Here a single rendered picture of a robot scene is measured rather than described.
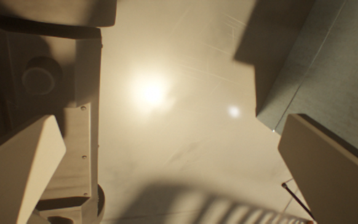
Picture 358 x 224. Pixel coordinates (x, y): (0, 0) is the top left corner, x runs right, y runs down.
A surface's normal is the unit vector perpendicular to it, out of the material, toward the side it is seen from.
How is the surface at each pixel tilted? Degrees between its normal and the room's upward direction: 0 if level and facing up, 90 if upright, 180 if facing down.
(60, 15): 12
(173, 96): 0
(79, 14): 25
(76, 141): 0
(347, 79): 90
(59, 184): 0
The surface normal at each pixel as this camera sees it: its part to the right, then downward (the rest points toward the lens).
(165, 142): 0.34, 0.48
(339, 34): -0.89, -0.11
